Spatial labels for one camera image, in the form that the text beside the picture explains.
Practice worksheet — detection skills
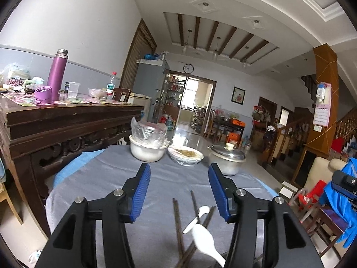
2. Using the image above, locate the brown wooden door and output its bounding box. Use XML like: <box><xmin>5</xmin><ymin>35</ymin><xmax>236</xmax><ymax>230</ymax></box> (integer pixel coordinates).
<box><xmin>120</xmin><ymin>18</ymin><xmax>157</xmax><ymax>93</ymax></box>

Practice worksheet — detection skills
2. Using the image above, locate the metal pot with lid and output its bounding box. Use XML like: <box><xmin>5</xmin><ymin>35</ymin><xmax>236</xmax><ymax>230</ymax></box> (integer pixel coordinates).
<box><xmin>207</xmin><ymin>143</ymin><xmax>247</xmax><ymax>176</ymax></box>

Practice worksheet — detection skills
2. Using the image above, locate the blue cloth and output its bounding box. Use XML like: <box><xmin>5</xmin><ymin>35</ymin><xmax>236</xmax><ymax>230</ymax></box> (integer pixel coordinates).
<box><xmin>319</xmin><ymin>158</ymin><xmax>357</xmax><ymax>248</ymax></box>

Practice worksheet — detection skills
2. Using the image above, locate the dark wooden chopstick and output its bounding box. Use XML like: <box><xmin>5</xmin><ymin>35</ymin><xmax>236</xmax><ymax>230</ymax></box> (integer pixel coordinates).
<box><xmin>174</xmin><ymin>206</ymin><xmax>216</xmax><ymax>268</ymax></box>
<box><xmin>178</xmin><ymin>215</ymin><xmax>212</xmax><ymax>268</ymax></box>
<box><xmin>172</xmin><ymin>198</ymin><xmax>185</xmax><ymax>261</ymax></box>
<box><xmin>190</xmin><ymin>190</ymin><xmax>201</xmax><ymax>225</ymax></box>

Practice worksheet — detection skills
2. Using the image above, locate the framed flower picture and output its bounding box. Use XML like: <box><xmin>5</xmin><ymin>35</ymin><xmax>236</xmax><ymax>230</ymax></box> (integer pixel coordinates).
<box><xmin>231</xmin><ymin>86</ymin><xmax>246</xmax><ymax>103</ymax></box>

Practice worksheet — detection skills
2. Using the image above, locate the light wooden stool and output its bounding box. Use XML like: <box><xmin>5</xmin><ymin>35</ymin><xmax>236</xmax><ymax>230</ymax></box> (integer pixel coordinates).
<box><xmin>0</xmin><ymin>183</ymin><xmax>24</xmax><ymax>225</ymax></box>

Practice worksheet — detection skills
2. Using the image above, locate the light blue table cover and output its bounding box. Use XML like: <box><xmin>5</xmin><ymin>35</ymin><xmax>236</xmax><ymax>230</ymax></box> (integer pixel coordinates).
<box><xmin>54</xmin><ymin>149</ymin><xmax>106</xmax><ymax>188</ymax></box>

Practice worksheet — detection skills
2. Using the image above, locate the dark wooden chair with purple seat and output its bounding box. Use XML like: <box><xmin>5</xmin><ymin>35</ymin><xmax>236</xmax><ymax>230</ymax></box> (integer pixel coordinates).
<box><xmin>305</xmin><ymin>201</ymin><xmax>352</xmax><ymax>259</ymax></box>

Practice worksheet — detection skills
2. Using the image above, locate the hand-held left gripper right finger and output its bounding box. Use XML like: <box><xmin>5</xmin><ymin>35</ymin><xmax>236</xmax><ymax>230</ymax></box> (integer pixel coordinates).
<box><xmin>209</xmin><ymin>163</ymin><xmax>325</xmax><ymax>268</ymax></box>

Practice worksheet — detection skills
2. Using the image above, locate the cream chair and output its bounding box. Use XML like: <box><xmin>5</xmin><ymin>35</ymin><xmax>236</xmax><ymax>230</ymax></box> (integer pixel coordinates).
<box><xmin>303</xmin><ymin>156</ymin><xmax>349</xmax><ymax>194</ymax></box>

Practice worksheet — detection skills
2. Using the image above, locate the grey refrigerator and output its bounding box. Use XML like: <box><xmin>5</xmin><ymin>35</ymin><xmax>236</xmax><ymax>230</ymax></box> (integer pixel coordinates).
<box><xmin>131</xmin><ymin>59</ymin><xmax>170</xmax><ymax>124</ymax></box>

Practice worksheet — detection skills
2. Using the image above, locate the purple thermos lid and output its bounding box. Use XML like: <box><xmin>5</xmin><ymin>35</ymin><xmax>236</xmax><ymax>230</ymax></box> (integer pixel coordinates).
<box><xmin>35</xmin><ymin>86</ymin><xmax>52</xmax><ymax>105</ymax></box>

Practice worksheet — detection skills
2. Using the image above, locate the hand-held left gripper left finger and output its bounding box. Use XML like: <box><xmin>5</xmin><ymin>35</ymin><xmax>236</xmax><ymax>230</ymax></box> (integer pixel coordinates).
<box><xmin>35</xmin><ymin>162</ymin><xmax>152</xmax><ymax>268</ymax></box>

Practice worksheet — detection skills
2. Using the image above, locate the carved dark wooden sideboard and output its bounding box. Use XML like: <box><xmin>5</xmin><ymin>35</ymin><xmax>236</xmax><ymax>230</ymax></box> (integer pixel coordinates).
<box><xmin>0</xmin><ymin>92</ymin><xmax>145</xmax><ymax>238</ymax></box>

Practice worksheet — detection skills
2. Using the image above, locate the orange wooden pillar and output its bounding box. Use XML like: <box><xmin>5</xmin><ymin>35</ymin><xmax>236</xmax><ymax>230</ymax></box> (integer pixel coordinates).
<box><xmin>291</xmin><ymin>43</ymin><xmax>339</xmax><ymax>186</ymax></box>

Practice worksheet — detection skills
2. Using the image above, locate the clear plastic bag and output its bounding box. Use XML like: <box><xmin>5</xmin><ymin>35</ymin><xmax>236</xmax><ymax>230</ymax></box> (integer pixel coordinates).
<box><xmin>131</xmin><ymin>116</ymin><xmax>168</xmax><ymax>147</ymax></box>

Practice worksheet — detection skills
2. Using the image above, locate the large white ceramic spoon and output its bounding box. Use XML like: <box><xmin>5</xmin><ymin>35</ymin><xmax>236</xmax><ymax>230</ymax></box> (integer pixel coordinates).
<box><xmin>192</xmin><ymin>224</ymin><xmax>226</xmax><ymax>267</ymax></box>

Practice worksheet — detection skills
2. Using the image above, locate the purple thermos flask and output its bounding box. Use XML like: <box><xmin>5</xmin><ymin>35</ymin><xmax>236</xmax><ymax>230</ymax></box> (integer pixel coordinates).
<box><xmin>47</xmin><ymin>49</ymin><xmax>69</xmax><ymax>101</ymax></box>

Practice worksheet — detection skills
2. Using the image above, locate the covered bowl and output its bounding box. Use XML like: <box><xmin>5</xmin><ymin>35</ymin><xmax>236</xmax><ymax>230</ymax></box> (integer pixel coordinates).
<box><xmin>88</xmin><ymin>88</ymin><xmax>108</xmax><ymax>99</ymax></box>

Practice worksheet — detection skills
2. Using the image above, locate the clear plastic cup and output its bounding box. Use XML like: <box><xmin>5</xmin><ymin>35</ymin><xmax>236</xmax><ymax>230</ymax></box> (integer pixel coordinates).
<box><xmin>68</xmin><ymin>82</ymin><xmax>81</xmax><ymax>99</ymax></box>

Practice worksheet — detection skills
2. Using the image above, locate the patterned bowl with food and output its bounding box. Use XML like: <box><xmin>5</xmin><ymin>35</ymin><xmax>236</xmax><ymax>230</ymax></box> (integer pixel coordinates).
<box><xmin>167</xmin><ymin>145</ymin><xmax>205</xmax><ymax>166</ymax></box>

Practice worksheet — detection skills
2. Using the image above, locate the pile of bags and packets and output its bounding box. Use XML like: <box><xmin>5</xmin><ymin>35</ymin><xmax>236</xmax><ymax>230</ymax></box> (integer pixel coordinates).
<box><xmin>0</xmin><ymin>64</ymin><xmax>45</xmax><ymax>93</ymax></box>

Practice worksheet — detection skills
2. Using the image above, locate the grey tablecloth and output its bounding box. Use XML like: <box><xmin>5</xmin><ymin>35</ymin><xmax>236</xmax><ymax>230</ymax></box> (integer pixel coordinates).
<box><xmin>46</xmin><ymin>144</ymin><xmax>279</xmax><ymax>268</ymax></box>

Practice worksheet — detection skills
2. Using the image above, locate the dark dining table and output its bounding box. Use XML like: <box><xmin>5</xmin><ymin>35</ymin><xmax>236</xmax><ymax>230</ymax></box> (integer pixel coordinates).
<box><xmin>212</xmin><ymin>117</ymin><xmax>246</xmax><ymax>143</ymax></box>

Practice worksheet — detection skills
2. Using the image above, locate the small white spoon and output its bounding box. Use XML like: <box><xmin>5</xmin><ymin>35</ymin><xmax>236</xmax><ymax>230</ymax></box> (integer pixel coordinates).
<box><xmin>183</xmin><ymin>206</ymin><xmax>210</xmax><ymax>234</ymax></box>

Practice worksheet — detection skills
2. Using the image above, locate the pink wall calendar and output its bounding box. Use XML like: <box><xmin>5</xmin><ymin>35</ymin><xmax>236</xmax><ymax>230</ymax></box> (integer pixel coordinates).
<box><xmin>312</xmin><ymin>82</ymin><xmax>332</xmax><ymax>126</ymax></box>

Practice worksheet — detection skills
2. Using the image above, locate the plastic water bottle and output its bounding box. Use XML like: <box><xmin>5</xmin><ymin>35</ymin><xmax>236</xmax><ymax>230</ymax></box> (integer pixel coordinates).
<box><xmin>106</xmin><ymin>72</ymin><xmax>117</xmax><ymax>100</ymax></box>

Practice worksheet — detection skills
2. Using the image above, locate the colourful patterned mat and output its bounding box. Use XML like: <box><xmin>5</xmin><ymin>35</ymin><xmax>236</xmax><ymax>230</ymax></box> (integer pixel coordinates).
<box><xmin>3</xmin><ymin>92</ymin><xmax>134</xmax><ymax>107</ymax></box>

